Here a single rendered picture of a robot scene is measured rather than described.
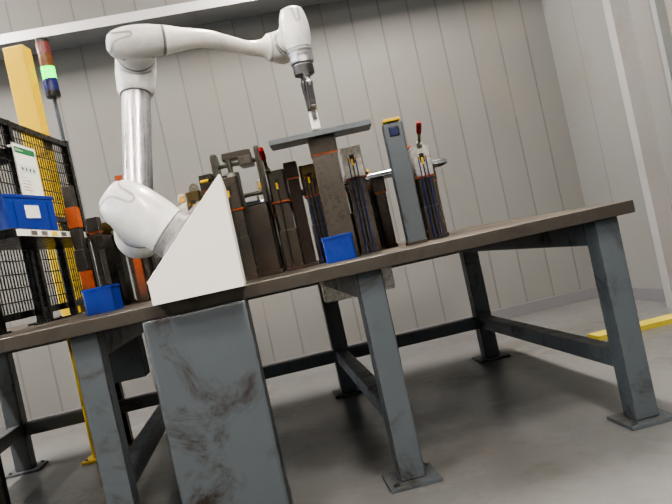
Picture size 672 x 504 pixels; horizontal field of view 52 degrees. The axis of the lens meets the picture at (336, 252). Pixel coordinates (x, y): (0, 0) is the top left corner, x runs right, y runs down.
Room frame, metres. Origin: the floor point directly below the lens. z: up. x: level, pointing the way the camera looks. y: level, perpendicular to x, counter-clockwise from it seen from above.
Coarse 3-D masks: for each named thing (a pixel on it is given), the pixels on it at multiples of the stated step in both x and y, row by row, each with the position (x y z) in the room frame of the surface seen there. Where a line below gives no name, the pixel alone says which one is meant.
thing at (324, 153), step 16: (320, 144) 2.48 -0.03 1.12; (336, 144) 2.49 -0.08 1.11; (320, 160) 2.49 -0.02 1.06; (336, 160) 2.49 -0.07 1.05; (320, 176) 2.49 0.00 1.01; (336, 176) 2.49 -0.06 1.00; (320, 192) 2.49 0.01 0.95; (336, 192) 2.49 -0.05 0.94; (336, 208) 2.49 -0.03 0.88; (336, 224) 2.49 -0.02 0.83; (352, 224) 2.49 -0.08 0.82
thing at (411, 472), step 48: (528, 240) 2.74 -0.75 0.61; (576, 240) 2.33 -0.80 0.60; (336, 288) 2.73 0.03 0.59; (384, 288) 2.11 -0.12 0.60; (480, 288) 3.63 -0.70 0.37; (624, 288) 2.19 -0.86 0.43; (96, 336) 2.01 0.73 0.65; (336, 336) 3.54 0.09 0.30; (384, 336) 2.10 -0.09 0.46; (432, 336) 3.61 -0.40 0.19; (480, 336) 3.64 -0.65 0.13; (528, 336) 2.99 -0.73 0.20; (576, 336) 2.61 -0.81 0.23; (624, 336) 2.19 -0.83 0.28; (0, 384) 3.36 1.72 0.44; (96, 384) 2.01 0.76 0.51; (384, 384) 2.10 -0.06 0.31; (624, 384) 2.22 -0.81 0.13; (96, 432) 2.00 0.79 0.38; (144, 432) 2.57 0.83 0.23; (384, 480) 2.17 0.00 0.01; (432, 480) 2.07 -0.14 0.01
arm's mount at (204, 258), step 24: (216, 192) 1.94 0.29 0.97; (192, 216) 1.93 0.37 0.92; (216, 216) 1.94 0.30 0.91; (192, 240) 1.93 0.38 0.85; (216, 240) 1.94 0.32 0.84; (168, 264) 1.92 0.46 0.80; (192, 264) 1.93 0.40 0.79; (216, 264) 1.94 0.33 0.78; (240, 264) 2.00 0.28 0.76; (168, 288) 1.92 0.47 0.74; (192, 288) 1.93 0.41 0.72; (216, 288) 1.94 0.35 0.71
